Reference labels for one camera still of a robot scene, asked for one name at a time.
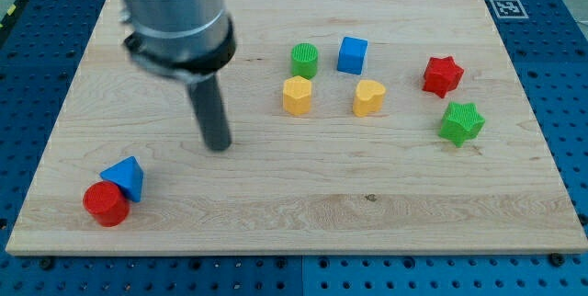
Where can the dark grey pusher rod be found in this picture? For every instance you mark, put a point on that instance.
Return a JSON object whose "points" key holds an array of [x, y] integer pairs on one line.
{"points": [[206, 101]]}

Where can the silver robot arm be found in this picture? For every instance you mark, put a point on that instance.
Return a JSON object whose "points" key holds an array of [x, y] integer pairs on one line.
{"points": [[188, 41]]}

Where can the blue triangle block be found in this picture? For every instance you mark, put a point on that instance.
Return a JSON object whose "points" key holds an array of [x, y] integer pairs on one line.
{"points": [[128, 175]]}

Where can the blue cube block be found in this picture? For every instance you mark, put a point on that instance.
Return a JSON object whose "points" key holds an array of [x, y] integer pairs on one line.
{"points": [[351, 55]]}

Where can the yellow pentagon block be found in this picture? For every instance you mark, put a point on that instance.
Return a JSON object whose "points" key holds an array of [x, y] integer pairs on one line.
{"points": [[296, 95]]}

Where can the green cylinder block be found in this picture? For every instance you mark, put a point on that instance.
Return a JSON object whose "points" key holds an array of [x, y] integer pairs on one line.
{"points": [[304, 60]]}

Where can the red cylinder block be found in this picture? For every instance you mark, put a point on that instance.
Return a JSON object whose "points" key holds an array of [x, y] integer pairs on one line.
{"points": [[105, 202]]}

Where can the wooden board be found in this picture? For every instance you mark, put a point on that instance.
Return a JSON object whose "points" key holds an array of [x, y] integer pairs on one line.
{"points": [[322, 183]]}

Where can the yellow heart block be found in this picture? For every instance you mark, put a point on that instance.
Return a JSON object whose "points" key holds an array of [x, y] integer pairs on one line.
{"points": [[368, 98]]}

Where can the red star block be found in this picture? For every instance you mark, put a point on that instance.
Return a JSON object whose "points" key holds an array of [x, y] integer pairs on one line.
{"points": [[441, 76]]}

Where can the green star block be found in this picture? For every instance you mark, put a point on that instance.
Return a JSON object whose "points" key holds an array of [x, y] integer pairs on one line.
{"points": [[460, 123]]}

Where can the white fiducial marker tag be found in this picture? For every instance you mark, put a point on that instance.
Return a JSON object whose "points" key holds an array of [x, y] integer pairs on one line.
{"points": [[508, 9]]}

